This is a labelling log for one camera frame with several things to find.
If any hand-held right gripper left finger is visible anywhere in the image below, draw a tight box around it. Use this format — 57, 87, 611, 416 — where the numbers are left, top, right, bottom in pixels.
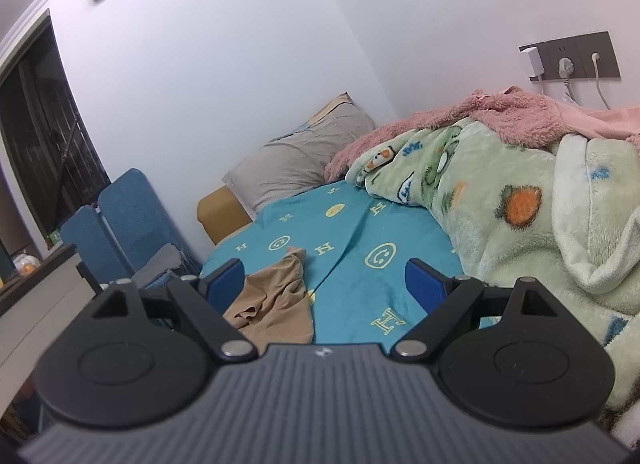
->
92, 259, 258, 364

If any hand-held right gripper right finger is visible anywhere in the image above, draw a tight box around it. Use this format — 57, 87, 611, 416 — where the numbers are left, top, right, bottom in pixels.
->
391, 258, 563, 361

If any tan printed shirt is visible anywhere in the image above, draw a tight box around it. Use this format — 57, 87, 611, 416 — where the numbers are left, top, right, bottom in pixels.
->
222, 247, 316, 345

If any grey cloth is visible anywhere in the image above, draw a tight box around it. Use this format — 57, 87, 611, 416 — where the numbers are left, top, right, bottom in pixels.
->
131, 243, 190, 289

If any teal patterned bed sheet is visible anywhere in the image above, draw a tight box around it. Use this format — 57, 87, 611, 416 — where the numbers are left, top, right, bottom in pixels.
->
200, 179, 496, 345

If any blue padded chair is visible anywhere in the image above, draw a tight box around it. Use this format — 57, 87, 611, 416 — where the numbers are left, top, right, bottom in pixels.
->
60, 168, 202, 290

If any green cartoon print blanket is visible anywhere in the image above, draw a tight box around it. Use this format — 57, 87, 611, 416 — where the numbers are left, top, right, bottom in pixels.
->
345, 116, 640, 445

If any grey pillow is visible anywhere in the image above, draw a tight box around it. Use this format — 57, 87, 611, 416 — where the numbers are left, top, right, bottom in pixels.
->
222, 104, 376, 222

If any pink fluffy blanket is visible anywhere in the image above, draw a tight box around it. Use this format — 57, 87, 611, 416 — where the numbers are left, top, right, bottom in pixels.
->
324, 86, 640, 183

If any white cabinet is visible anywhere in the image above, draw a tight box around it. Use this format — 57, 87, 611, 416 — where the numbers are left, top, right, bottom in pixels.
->
0, 243, 107, 372

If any yellow pillow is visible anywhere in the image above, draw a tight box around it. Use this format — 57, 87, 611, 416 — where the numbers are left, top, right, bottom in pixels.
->
305, 92, 357, 129

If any dark window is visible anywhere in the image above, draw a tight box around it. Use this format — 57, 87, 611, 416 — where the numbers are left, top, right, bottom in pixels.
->
0, 9, 112, 290

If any white charger block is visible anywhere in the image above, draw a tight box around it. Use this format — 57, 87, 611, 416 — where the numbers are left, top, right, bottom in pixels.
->
522, 46, 547, 80

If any white plug with cable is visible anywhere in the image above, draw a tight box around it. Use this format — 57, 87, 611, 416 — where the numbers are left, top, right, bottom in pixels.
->
591, 52, 612, 111
557, 57, 578, 106

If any grey wall outlet panel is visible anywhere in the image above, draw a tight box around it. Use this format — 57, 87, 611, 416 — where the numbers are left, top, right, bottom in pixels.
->
519, 31, 622, 82

